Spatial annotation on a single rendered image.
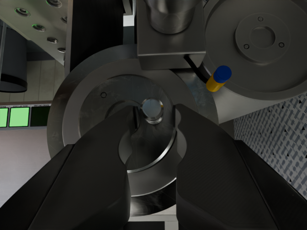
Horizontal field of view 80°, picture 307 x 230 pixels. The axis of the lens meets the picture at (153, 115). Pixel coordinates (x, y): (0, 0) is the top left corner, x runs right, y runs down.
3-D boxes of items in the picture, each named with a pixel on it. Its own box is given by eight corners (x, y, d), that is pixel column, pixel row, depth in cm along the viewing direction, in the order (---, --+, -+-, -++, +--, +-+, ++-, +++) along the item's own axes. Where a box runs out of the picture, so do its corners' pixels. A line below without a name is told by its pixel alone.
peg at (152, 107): (137, 99, 11) (161, 94, 11) (142, 108, 14) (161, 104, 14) (142, 122, 11) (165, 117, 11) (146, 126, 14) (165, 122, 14)
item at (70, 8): (76, -85, 20) (69, 78, 17) (123, 38, 43) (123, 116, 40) (72, -85, 20) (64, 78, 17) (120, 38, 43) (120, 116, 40)
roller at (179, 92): (195, 54, 16) (205, 196, 14) (175, 109, 41) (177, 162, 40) (65, 60, 16) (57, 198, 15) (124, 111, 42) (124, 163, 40)
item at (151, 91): (70, 84, 14) (165, 64, 14) (82, 91, 16) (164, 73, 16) (83, 182, 13) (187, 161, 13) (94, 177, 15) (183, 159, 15)
